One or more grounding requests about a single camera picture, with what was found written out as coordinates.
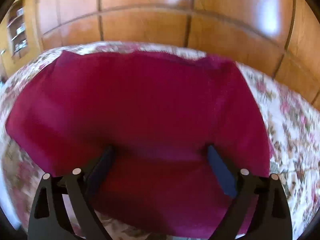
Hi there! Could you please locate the crimson red sweater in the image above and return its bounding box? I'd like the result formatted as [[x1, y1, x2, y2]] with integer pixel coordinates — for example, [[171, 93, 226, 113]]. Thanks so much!
[[5, 51, 270, 238]]

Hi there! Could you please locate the floral bedspread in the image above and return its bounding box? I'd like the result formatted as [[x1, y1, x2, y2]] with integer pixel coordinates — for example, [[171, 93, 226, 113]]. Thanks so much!
[[1, 42, 319, 239]]

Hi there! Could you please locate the wooden glass-door cabinet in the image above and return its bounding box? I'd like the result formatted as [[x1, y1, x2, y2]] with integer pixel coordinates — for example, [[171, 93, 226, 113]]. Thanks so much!
[[1, 0, 41, 78]]

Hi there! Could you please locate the wooden wardrobe panelling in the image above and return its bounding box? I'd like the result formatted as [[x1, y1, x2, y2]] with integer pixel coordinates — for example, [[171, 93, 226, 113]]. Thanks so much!
[[38, 0, 319, 108]]

